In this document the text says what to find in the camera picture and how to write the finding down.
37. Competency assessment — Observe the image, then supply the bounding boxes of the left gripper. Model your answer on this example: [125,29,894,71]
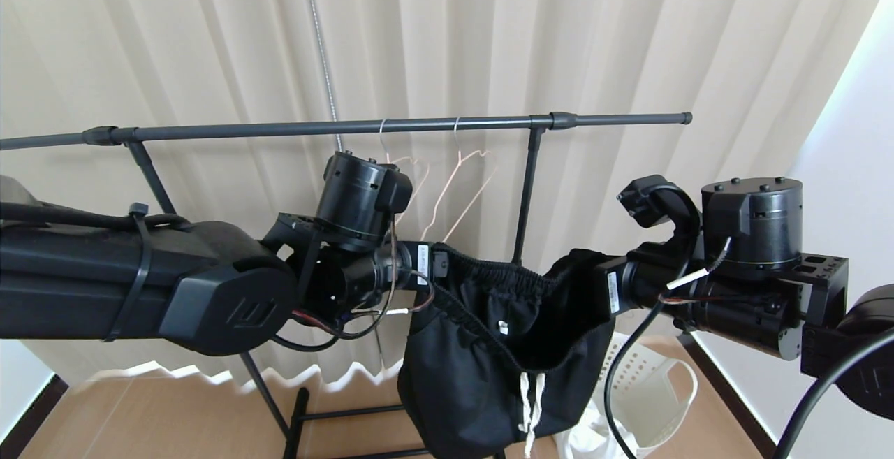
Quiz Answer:
[381,241,451,306]

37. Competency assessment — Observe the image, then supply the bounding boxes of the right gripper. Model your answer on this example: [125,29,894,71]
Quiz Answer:
[599,244,680,318]

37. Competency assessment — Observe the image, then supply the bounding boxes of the black shorts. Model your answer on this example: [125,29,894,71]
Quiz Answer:
[397,242,619,459]

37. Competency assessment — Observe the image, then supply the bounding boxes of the pink clothes hanger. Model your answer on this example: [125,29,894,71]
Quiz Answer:
[421,118,500,245]
[379,119,430,236]

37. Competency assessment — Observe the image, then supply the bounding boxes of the white laundry basket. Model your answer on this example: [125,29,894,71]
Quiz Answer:
[601,333,699,456]

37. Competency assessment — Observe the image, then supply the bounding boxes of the black clothes rack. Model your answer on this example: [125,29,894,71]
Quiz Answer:
[0,111,692,459]

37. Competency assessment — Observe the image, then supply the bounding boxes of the white garment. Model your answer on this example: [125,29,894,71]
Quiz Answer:
[559,403,640,459]

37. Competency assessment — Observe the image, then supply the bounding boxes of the silver curtain wand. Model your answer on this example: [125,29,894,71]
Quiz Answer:
[302,0,385,355]

